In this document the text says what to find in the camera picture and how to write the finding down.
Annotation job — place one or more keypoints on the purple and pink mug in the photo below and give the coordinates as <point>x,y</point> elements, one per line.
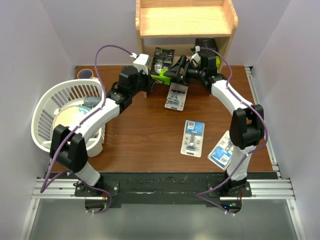
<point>85,74</point>

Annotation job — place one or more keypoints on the black green razor box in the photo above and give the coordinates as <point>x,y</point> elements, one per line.
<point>206,49</point>
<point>161,62</point>

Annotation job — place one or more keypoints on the white Gillette razor blister pack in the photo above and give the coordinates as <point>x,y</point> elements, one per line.
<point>176,97</point>

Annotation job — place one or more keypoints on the white plastic slatted basket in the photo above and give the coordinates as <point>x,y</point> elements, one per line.
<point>65,94</point>

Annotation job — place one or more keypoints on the cream and teal plate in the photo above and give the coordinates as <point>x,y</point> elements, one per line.
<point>68,115</point>

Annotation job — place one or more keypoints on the wooden two-tier shelf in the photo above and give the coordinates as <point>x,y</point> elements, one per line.
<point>167,19</point>

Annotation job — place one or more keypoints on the aluminium frame rail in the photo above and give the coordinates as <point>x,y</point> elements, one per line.
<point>146,138</point>

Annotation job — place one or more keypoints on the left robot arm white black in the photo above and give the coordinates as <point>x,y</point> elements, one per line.
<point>68,144</point>

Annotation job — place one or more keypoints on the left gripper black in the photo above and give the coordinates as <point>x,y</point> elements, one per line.
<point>149,81</point>

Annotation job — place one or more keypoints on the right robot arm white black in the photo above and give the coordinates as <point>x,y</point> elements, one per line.
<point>247,127</point>

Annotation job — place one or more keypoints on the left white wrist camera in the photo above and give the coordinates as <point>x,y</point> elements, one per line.
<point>141,62</point>

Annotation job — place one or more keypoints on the white bowl under basket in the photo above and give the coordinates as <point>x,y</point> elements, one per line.
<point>94,145</point>

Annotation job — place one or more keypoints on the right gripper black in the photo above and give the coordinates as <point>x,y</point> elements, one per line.
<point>175,71</point>

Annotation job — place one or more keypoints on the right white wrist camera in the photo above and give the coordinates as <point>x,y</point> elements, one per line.
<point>195,57</point>

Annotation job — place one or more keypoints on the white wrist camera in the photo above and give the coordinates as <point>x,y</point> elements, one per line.
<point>141,62</point>
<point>195,57</point>

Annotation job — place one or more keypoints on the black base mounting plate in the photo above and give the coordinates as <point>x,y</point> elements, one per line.
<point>158,188</point>

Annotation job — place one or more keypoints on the grey cup in basket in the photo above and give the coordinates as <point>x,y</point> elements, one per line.
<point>91,101</point>

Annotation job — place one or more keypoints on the blue razor blister pack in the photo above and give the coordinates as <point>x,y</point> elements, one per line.
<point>193,136</point>
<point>221,154</point>

